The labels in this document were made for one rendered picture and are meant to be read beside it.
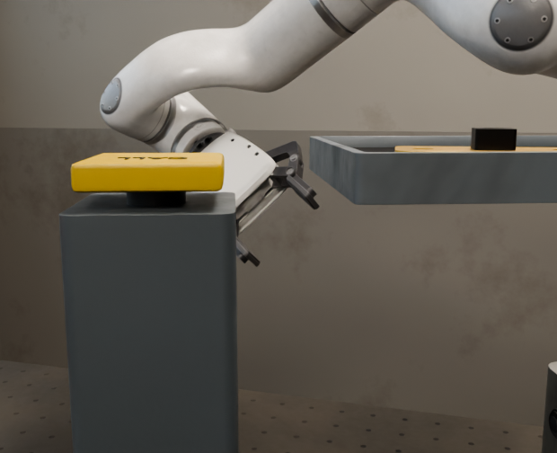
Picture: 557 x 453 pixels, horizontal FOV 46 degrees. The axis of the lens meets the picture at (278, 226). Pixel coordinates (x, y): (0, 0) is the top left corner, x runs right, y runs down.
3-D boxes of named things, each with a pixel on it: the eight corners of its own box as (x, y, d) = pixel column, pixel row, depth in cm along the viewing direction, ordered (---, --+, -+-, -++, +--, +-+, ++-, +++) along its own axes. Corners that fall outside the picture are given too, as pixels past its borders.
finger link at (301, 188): (303, 163, 78) (336, 191, 74) (283, 182, 78) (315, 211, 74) (291, 147, 75) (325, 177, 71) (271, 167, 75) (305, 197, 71)
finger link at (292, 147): (287, 134, 80) (311, 157, 76) (239, 176, 80) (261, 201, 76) (283, 128, 79) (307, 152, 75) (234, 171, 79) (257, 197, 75)
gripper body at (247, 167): (251, 144, 86) (298, 188, 79) (194, 198, 86) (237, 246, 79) (223, 110, 80) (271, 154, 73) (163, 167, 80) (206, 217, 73)
